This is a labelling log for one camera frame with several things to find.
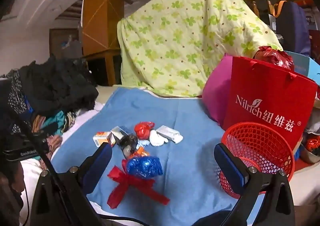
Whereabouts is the small red plastic bag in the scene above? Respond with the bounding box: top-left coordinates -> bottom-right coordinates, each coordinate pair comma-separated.
134,121 -> 155,139

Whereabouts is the red paper shopping bag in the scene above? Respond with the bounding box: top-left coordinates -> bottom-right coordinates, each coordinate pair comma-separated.
222,53 -> 318,150

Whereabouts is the blue white toothpaste box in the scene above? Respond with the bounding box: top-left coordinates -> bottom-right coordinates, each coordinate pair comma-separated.
156,125 -> 184,144

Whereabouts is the red ribbon bow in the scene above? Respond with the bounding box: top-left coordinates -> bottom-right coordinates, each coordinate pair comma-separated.
107,160 -> 170,209

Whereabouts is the white paper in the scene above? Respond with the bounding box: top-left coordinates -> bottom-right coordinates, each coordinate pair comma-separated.
149,129 -> 169,147

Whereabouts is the pink pillow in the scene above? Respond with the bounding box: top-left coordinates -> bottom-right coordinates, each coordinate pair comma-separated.
202,55 -> 234,126

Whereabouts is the green clover print quilt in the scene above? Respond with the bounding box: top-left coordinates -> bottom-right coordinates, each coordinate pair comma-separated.
117,0 -> 283,98

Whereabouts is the red mesh basket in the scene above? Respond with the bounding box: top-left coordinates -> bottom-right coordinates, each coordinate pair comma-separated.
217,121 -> 295,199

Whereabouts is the black jacket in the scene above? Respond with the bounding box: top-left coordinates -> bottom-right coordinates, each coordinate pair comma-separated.
19,56 -> 99,116

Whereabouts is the teal cloth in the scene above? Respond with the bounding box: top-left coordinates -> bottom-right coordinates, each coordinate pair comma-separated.
49,111 -> 67,131

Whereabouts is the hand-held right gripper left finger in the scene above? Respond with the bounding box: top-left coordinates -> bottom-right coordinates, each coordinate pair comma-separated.
29,142 -> 113,226

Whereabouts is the small orange white box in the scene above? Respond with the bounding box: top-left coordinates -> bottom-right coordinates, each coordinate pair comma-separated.
93,131 -> 117,148

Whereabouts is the small white silver box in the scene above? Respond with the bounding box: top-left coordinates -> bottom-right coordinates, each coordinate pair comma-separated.
111,125 -> 132,143

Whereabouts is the person's left hand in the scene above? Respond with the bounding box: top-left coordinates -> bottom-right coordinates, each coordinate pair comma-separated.
0,163 -> 25,226

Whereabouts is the blue blanket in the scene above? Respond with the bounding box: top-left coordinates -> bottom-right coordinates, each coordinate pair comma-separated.
51,87 -> 253,219

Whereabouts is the brown picture frame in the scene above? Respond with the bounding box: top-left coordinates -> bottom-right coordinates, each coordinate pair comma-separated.
49,28 -> 82,60

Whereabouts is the black wrapper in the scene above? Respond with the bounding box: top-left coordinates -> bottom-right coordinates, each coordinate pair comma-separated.
119,134 -> 138,159

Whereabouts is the light blue cardboard box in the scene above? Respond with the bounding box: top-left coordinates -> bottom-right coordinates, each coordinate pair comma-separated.
284,50 -> 320,79

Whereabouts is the large red plastic bag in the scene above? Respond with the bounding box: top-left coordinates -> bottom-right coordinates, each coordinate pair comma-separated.
254,46 -> 295,70

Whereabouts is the orange wrapper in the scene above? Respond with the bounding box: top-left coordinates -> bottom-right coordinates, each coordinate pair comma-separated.
131,148 -> 150,160

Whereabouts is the blue plastic bag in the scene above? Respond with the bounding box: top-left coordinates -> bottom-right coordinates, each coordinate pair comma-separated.
126,156 -> 163,179

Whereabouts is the navy bag with orange strap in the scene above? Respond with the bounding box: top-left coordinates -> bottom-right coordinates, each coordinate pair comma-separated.
271,0 -> 312,56

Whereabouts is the steel basin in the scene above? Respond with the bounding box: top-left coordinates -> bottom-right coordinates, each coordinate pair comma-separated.
300,145 -> 320,164

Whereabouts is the orange wooden cabinet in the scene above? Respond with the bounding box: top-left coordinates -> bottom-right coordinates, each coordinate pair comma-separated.
81,0 -> 125,86

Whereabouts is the pink orange cloth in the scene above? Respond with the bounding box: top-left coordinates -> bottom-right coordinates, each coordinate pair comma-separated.
37,135 -> 63,161

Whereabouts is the orange red bag in basin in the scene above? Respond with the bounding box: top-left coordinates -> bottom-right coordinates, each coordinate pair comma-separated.
306,136 -> 320,151

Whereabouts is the yellow grey patterned cloth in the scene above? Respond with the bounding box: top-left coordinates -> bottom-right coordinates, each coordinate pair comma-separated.
65,111 -> 78,131

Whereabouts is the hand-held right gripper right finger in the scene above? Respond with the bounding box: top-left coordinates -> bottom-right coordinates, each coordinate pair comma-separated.
214,143 -> 296,226

